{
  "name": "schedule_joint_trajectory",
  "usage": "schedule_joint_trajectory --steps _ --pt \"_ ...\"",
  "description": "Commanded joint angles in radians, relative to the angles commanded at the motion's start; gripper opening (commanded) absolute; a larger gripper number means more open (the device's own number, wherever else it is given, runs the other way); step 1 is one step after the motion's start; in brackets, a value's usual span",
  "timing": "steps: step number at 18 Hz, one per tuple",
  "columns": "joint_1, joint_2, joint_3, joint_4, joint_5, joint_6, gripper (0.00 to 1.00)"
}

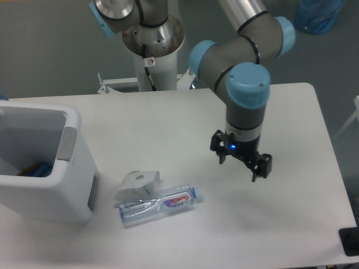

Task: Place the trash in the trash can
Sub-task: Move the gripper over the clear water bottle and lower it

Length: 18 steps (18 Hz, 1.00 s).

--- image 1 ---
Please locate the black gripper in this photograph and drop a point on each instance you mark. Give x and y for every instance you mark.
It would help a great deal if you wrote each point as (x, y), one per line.
(247, 152)

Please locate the crushed clear plastic bottle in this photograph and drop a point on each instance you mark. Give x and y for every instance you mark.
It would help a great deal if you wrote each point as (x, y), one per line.
(152, 205)

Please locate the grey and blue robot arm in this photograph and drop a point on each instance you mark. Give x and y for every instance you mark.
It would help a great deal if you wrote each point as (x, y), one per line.
(234, 71)

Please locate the trash inside the can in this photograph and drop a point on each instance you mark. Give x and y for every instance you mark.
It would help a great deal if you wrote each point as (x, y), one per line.
(37, 170)

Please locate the white plastic trash can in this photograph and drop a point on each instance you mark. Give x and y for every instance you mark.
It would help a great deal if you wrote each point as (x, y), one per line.
(43, 133)

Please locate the crumpled white paper wrapper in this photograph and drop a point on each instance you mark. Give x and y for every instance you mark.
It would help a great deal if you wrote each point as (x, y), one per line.
(136, 185)

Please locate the black device at table edge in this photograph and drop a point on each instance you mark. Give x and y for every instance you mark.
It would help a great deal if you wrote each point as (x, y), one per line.
(349, 239)

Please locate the blue plastic water jug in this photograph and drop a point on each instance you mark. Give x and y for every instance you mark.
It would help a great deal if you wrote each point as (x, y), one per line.
(317, 17)

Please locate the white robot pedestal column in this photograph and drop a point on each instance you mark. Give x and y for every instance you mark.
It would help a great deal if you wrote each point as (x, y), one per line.
(164, 68)

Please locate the white frame at right edge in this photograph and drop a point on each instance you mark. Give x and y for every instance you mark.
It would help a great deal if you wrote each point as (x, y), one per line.
(353, 117)

